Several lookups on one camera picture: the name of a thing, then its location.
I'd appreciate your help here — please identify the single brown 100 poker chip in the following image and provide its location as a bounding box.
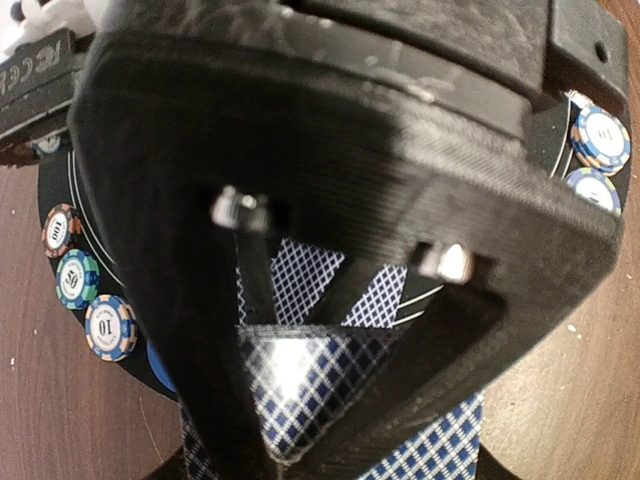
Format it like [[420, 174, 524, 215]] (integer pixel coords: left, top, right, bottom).
[[41, 203, 83, 258]]

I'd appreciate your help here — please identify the single white blue poker chip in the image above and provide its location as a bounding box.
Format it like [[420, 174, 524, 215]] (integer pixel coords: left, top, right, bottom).
[[85, 294, 138, 362]]

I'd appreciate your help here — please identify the dealt blue-backed card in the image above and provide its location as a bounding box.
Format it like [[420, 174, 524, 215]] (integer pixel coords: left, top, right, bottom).
[[236, 267, 247, 324], [271, 239, 407, 328]]

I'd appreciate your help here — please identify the blue small blind button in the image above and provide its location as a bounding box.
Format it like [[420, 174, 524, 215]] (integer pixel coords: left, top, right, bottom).
[[146, 341, 176, 393]]

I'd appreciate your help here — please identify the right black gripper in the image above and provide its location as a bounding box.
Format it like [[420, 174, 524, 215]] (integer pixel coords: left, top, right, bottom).
[[94, 1, 630, 145]]

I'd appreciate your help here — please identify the round black poker mat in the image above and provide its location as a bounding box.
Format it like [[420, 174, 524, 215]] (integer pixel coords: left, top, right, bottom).
[[38, 91, 591, 399]]

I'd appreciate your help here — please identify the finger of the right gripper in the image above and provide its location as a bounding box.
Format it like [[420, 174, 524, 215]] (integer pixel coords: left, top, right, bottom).
[[69, 35, 622, 479]]

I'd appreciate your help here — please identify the blue-backed playing card deck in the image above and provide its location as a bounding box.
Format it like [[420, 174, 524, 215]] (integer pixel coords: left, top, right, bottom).
[[179, 322, 485, 480]]

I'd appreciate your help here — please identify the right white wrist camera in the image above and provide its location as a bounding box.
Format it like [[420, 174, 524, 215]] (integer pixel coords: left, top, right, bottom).
[[1, 1, 108, 168]]

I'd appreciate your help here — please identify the single green blue poker chip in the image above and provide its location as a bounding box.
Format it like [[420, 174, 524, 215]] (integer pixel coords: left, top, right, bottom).
[[56, 249, 101, 310]]

